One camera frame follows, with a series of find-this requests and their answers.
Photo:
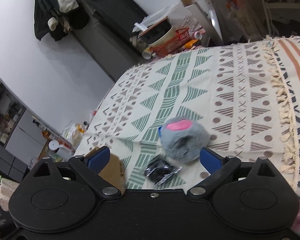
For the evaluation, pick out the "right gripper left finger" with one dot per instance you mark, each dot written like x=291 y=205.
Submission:
x=92 y=179

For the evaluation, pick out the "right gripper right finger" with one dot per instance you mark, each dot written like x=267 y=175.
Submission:
x=221 y=170

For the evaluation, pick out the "grey plush slipper toy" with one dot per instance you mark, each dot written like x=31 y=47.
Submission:
x=182 y=139

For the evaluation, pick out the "black item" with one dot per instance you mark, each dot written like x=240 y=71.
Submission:
x=159 y=170

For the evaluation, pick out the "cardboard box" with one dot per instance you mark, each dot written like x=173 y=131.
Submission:
x=108 y=166

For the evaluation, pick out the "white round bottle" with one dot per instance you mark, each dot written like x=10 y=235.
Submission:
x=54 y=145

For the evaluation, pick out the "patterned tasselled blanket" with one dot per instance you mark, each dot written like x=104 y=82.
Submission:
x=229 y=90

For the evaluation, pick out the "dark cabinet shelf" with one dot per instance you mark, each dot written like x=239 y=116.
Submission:
x=11 y=111

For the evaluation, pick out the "striped orange blanket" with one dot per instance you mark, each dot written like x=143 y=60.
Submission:
x=287 y=80

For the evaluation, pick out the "red plastic basket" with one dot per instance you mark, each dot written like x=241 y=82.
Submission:
x=181 y=38

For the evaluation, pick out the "white bowl-shaped appliance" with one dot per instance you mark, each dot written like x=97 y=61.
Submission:
x=155 y=35

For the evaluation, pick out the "hanging dark clothes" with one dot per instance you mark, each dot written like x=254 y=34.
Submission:
x=58 y=18

